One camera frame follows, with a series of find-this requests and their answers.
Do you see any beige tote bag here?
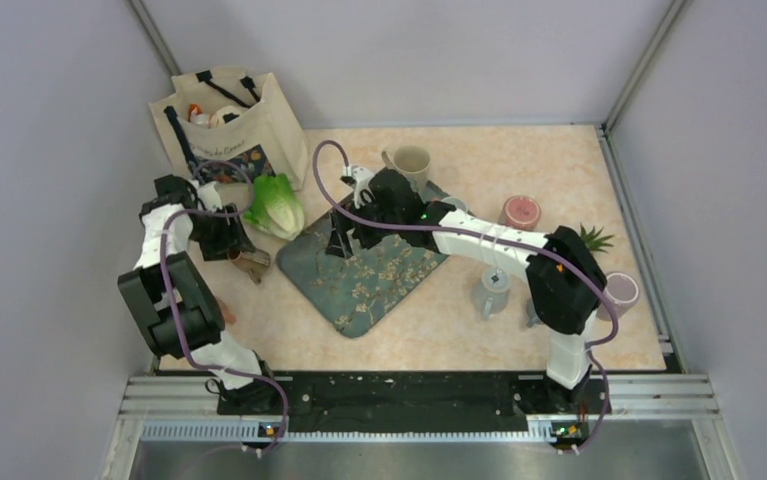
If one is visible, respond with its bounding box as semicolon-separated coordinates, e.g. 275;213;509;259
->
148;66;310;191

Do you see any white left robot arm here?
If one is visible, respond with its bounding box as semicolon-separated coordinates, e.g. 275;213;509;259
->
117;175;280;414

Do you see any lilac purple mug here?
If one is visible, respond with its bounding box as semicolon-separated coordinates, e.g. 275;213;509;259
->
603;271;640;319

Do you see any beige tall mug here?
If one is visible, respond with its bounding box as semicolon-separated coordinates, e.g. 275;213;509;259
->
381;145;431;193

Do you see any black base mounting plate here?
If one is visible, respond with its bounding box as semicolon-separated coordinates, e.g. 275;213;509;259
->
205;371;612;434

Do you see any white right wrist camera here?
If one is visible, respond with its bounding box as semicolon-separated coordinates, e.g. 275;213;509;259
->
340;165;375;209

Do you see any green spiky plant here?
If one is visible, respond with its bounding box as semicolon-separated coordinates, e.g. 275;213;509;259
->
578;224;614;253

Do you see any pink flower mug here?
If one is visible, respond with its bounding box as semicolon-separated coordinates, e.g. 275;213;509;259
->
216;298;237;325

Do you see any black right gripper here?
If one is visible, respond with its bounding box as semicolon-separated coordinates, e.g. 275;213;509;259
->
325;192;404;260

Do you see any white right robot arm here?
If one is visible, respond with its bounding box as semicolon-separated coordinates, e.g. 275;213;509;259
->
334;166;607;412

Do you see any blue floral tray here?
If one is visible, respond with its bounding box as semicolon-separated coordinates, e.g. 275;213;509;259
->
276;209;448;339

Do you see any brown dark mug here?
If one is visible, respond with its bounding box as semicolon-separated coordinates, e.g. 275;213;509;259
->
227;249;271;285

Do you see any grey blue glass mug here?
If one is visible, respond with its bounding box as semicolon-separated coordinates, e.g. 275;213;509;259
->
470;267;511;320

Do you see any small blue grey mug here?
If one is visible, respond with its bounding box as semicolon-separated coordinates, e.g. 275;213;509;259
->
525;298;543;328

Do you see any pink cartoon mug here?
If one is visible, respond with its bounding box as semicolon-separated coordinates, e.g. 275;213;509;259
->
498;195;542;231

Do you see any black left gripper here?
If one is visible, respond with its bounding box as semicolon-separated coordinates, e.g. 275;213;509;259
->
189;202;254;261

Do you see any green lettuce toy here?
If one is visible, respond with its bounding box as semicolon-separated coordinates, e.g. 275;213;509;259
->
243;174;305;241

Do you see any salmon pink text mug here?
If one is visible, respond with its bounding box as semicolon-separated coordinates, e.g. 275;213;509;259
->
439;196;468;213

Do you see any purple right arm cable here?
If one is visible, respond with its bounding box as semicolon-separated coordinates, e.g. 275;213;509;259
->
311;139;621;458

